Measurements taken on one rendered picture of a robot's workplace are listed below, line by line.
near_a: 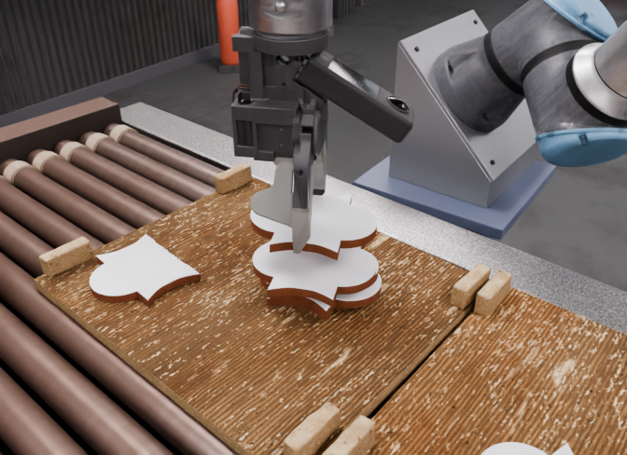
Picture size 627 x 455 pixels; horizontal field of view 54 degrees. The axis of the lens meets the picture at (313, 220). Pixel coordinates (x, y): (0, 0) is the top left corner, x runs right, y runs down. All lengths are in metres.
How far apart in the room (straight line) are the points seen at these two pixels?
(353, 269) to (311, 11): 0.27
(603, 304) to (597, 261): 1.81
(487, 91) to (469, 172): 0.13
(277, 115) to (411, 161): 0.51
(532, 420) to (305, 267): 0.27
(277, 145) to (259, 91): 0.05
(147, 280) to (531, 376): 0.42
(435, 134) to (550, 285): 0.34
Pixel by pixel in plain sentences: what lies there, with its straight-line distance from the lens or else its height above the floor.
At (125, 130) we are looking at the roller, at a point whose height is 0.92.
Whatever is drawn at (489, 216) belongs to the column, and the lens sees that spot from 1.00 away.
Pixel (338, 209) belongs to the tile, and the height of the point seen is 1.03.
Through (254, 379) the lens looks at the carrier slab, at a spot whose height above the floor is 0.94.
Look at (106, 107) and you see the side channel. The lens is 1.22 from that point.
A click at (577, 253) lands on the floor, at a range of 2.61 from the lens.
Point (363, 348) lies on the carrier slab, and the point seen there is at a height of 0.94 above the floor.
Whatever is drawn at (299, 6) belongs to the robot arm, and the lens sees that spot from 0.54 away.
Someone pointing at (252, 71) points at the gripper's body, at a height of 1.19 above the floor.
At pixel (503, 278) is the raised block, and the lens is 0.71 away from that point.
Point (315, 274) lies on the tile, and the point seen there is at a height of 0.98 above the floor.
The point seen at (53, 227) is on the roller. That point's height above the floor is 0.92.
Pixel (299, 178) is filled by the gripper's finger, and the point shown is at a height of 1.11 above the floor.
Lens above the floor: 1.37
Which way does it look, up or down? 32 degrees down
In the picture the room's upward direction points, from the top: straight up
